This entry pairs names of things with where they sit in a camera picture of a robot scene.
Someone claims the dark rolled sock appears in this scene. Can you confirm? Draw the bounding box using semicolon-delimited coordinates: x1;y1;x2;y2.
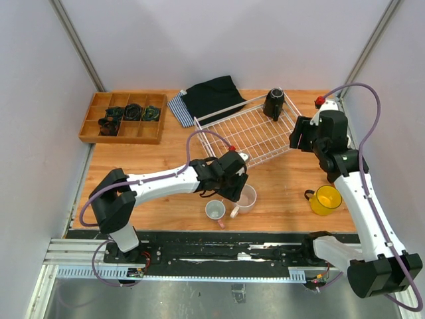
141;105;161;122
123;103;143;121
106;106;124;119

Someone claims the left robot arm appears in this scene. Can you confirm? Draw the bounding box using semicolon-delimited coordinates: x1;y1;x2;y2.
88;150;250;263

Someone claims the white wire dish rack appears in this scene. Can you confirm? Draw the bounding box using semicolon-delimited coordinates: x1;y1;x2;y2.
193;94;301;167

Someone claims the pink mug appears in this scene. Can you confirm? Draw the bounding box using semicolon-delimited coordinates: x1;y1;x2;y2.
230;185;257;219

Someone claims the black rolled sock lower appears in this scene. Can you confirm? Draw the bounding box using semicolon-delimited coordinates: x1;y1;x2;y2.
98;117;120;136

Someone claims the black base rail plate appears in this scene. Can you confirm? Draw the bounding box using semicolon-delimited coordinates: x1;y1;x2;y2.
103;231;341;268

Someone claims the small white pink-handled cup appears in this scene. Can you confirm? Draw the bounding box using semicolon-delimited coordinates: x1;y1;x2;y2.
205;200;226;229

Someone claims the black folded cloth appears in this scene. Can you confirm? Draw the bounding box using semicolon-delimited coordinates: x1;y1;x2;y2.
181;75;246;126

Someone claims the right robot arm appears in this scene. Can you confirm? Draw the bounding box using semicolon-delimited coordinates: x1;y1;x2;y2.
290;97;423;298

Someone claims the dark rolled sock middle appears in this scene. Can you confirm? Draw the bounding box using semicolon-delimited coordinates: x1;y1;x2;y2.
123;103;143;121

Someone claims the yellow glass mug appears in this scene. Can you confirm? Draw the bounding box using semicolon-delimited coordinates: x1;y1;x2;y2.
304;185;343;216

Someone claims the wooden compartment tray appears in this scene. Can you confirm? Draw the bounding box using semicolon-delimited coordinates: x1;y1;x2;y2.
79;92;167;144

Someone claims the dark rolled sock right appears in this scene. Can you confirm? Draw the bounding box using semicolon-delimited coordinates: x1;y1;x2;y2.
141;105;161;122

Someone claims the black mug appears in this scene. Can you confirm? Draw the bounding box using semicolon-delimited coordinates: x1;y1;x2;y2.
263;87;285;122

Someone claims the blue striped cloth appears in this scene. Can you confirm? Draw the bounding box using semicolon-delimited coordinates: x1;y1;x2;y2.
167;90;194;128

